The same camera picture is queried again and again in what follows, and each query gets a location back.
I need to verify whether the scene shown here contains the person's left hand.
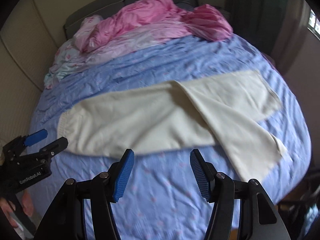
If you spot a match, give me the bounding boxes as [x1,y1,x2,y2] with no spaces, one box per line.
[1,190,36,239]

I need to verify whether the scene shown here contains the dark green curtain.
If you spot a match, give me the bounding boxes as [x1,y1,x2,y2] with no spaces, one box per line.
[224,0,311,73]

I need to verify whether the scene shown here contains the cream wardrobe with doors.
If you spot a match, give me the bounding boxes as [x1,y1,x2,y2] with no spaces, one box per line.
[0,0,75,140]

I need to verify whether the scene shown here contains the cream white pants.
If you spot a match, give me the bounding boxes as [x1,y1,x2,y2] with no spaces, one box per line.
[57,70,287,181]

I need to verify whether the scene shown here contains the pink satin quilt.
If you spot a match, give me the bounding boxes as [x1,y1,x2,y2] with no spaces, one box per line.
[73,0,233,66]

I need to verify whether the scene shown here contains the light blue floral blanket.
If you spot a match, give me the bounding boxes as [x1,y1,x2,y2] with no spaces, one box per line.
[44,38,87,89]

